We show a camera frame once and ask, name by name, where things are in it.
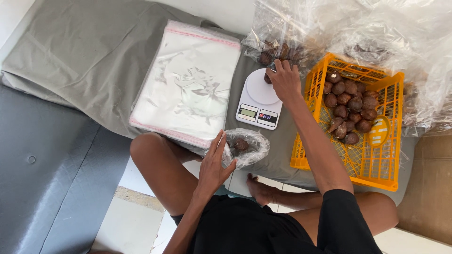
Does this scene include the person's leg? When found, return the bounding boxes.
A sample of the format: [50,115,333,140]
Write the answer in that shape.
[246,173,400,246]
[129,132,234,218]

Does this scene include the stack of flat clear bags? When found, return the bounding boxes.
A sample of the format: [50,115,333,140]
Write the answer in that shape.
[129,20,242,149]

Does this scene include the clear plastic bag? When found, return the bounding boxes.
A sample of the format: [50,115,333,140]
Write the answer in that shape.
[203,128,270,169]

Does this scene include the grey cloth sheet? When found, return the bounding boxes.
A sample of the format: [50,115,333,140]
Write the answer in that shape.
[0,0,421,206]

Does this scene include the person's left hand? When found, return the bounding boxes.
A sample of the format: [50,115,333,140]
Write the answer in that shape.
[197,130,238,198]

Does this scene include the person's right leg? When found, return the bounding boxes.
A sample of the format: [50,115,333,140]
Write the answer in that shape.
[246,173,400,246]

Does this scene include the brown cardboard sheet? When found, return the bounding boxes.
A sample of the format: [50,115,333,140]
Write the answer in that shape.
[397,129,452,246]

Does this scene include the dark grey padded mat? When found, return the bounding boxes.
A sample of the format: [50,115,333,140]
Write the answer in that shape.
[0,83,133,254]

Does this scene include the black shorts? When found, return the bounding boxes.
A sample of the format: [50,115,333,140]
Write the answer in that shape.
[171,194,320,254]

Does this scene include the white kitchen scale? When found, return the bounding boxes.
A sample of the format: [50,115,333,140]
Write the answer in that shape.
[235,68,284,131]

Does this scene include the pile of brown snake fruits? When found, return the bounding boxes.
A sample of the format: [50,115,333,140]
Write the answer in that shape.
[323,70,380,145]

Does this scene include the person's left leg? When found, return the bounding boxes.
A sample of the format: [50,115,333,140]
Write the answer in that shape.
[129,132,234,218]

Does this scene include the yellow plastic crate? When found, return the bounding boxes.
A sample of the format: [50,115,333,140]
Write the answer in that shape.
[290,52,405,192]

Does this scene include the heap of filled plastic bags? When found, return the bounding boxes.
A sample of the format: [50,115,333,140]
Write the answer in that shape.
[241,0,452,138]

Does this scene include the person's right hand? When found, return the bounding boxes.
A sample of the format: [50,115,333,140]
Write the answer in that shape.
[265,59,304,105]

